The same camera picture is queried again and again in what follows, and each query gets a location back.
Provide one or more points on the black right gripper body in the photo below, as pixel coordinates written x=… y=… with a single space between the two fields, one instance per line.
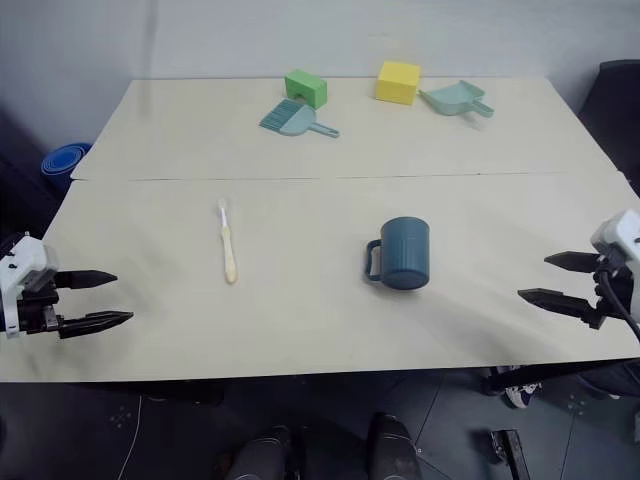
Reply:
x=614 y=290

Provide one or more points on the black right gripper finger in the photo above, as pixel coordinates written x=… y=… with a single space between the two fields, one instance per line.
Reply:
x=571 y=261
x=555 y=301

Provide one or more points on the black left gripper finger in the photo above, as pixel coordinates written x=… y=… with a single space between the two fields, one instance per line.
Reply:
x=85 y=279
x=95 y=322

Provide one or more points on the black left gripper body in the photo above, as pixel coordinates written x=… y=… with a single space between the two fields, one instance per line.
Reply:
x=31 y=309

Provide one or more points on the blue white sneaker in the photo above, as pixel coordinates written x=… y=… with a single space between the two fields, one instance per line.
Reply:
x=522 y=392

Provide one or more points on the cream white toothbrush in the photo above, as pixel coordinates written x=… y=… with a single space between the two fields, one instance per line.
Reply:
x=228 y=246

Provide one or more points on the blue ribbed plastic mug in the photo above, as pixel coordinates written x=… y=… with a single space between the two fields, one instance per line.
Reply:
x=404 y=254

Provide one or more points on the black office chair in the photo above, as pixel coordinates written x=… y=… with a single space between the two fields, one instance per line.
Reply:
x=612 y=105

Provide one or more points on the teal plastic dustpan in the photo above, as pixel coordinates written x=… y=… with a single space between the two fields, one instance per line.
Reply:
x=455 y=101

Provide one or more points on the dark rounded left knee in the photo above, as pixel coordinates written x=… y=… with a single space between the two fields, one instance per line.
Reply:
x=262 y=455

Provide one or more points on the dark rounded knee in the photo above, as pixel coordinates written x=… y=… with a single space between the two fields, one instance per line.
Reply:
x=392 y=447
x=262 y=455

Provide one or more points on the dark rounded right knee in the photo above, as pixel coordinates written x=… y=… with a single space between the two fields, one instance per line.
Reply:
x=392 y=447

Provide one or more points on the yellow foam block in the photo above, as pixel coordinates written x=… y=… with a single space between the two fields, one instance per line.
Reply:
x=397 y=82

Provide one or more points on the teal hand brush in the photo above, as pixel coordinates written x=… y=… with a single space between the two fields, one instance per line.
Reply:
x=292 y=119

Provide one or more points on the green foam block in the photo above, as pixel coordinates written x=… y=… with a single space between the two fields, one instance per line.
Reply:
x=306 y=88

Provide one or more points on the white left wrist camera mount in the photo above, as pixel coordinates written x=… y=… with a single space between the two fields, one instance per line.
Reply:
x=21 y=267

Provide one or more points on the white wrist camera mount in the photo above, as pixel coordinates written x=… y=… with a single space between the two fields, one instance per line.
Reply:
x=21 y=267
x=619 y=235

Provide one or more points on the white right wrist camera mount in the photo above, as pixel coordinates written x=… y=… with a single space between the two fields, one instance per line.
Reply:
x=619 y=235

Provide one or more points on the black metal floor bracket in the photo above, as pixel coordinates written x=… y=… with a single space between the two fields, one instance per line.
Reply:
x=510 y=452

